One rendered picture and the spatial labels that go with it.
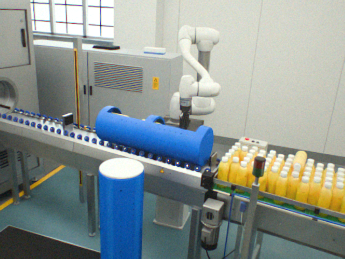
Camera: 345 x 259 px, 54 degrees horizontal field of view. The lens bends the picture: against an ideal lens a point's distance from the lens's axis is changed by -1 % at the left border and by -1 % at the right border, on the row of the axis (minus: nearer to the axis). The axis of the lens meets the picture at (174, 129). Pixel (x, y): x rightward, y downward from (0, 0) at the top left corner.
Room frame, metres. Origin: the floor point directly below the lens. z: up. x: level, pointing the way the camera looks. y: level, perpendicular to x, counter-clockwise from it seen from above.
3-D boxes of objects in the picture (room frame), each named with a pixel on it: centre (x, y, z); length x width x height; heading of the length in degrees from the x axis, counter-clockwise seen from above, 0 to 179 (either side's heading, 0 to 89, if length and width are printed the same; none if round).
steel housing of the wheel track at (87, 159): (2.63, 0.66, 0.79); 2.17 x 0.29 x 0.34; 65
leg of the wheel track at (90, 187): (2.57, 0.69, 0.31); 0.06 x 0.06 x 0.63; 65
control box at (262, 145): (2.36, -0.59, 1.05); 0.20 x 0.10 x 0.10; 65
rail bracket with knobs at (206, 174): (1.98, -0.24, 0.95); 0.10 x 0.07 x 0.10; 155
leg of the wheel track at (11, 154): (2.99, 1.58, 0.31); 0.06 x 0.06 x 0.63; 65
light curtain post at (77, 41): (3.12, 0.92, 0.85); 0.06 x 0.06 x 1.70; 65
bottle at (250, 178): (1.97, -0.53, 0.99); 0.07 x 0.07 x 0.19
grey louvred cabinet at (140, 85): (4.41, 1.05, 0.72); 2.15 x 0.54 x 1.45; 73
